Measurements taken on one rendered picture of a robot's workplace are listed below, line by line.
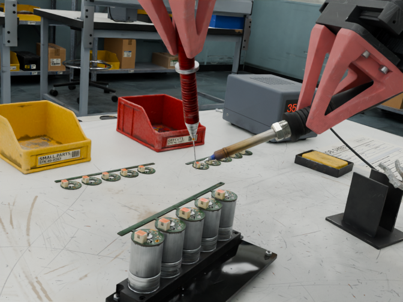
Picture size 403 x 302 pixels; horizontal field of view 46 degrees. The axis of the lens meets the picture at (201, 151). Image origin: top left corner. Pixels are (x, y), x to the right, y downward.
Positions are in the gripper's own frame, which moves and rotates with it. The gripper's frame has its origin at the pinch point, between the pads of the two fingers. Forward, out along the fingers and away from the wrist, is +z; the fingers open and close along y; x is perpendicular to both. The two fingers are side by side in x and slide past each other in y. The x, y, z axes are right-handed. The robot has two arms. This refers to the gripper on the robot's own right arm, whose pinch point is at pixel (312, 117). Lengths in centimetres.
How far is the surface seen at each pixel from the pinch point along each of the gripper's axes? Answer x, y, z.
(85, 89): 8, -260, 60
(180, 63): -12.5, 4.0, 2.3
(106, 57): 29, -483, 63
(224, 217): 0.8, -3.3, 12.0
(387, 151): 38, -39, -4
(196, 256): -1.1, 0.4, 15.1
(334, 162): 23.4, -27.8, 2.8
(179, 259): -3.3, 2.3, 15.2
